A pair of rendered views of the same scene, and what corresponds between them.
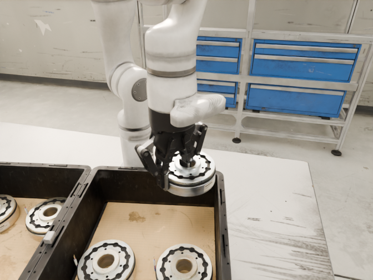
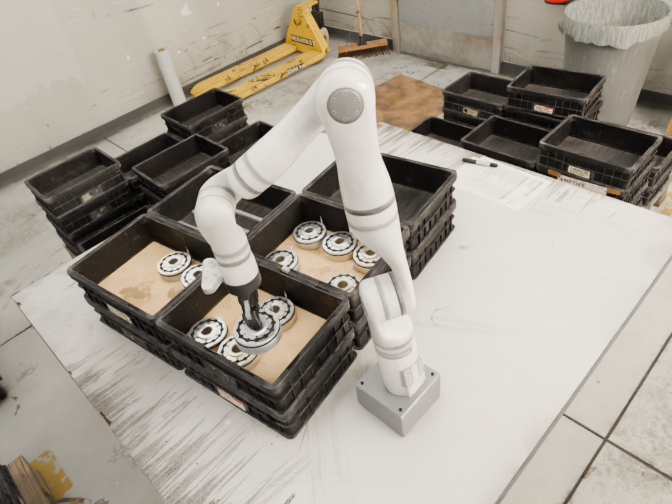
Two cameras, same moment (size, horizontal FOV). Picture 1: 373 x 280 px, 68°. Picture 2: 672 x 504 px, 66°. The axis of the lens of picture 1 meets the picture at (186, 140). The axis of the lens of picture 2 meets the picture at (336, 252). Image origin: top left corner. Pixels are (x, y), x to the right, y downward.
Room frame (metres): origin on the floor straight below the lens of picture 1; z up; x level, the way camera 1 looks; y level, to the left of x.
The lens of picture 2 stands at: (1.03, -0.48, 1.85)
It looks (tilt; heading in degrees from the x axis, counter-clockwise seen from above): 41 degrees down; 128
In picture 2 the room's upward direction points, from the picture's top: 10 degrees counter-clockwise
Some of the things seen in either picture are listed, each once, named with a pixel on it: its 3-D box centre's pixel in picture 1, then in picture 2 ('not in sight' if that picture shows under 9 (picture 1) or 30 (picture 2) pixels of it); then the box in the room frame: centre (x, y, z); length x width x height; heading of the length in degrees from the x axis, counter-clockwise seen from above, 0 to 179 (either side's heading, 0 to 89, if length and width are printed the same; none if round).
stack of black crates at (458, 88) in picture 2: not in sight; (483, 114); (0.15, 2.27, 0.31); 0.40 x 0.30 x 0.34; 167
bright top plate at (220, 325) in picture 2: not in sight; (207, 332); (0.19, 0.01, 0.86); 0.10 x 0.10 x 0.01
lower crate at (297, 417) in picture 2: not in sight; (266, 352); (0.30, 0.08, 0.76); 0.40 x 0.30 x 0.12; 176
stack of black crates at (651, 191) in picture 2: not in sight; (622, 162); (0.93, 2.09, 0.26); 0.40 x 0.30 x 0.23; 167
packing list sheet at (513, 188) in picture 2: not in sight; (496, 180); (0.58, 1.12, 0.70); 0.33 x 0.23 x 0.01; 167
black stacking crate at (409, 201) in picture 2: not in sight; (379, 197); (0.34, 0.68, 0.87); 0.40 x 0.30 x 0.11; 176
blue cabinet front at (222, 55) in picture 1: (193, 72); not in sight; (2.19, -0.06, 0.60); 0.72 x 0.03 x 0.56; 77
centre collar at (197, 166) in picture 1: (187, 163); (255, 325); (0.41, 0.00, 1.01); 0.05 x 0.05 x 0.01
